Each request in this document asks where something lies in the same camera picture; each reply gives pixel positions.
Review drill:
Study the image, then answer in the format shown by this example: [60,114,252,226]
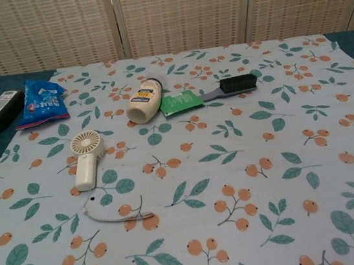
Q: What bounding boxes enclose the white fan wrist strap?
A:
[82,190,155,227]

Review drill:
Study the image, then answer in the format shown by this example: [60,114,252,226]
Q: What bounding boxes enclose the blue snack bag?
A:
[9,73,72,132]

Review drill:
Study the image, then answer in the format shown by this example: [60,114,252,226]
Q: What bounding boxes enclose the floral patterned tablecloth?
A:
[0,28,354,265]

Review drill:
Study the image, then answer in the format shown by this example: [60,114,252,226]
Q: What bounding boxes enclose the woven bamboo folding screen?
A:
[0,0,354,80]

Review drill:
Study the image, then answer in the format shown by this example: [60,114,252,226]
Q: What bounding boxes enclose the cream mayonnaise squeeze bottle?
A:
[121,69,173,126]

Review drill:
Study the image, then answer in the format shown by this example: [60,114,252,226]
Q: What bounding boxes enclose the grey brush black bristles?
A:
[196,71,261,104]

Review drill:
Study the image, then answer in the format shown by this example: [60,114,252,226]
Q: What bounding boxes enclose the green sachet packet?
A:
[157,86,206,119]

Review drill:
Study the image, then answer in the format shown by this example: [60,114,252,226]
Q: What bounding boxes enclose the small white handheld fan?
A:
[68,130,110,193]

